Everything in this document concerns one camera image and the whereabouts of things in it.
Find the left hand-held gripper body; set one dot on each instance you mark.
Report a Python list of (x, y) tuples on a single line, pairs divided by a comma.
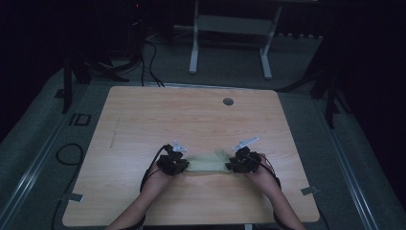
[(169, 164)]

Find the white desk frame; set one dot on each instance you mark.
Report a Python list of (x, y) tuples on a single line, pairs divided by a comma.
[(233, 25)]

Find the person's right hand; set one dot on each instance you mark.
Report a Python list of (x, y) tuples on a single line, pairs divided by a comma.
[(265, 179)]

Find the black floor tape marking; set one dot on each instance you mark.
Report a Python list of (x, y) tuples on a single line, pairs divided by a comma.
[(79, 119)]

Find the black metal stand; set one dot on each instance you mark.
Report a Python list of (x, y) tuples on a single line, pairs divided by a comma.
[(330, 102), (67, 86)]

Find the metal floor rail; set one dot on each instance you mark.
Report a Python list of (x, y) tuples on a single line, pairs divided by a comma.
[(28, 179), (351, 179)]

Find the round grey table grommet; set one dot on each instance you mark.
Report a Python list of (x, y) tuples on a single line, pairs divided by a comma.
[(228, 102)]

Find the pale yellow cloth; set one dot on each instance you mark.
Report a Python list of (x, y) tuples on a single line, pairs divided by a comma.
[(207, 163)]

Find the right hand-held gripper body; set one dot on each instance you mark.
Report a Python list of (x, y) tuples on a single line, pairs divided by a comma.
[(247, 163)]

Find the person's left hand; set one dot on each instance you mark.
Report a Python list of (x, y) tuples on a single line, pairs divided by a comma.
[(158, 182)]

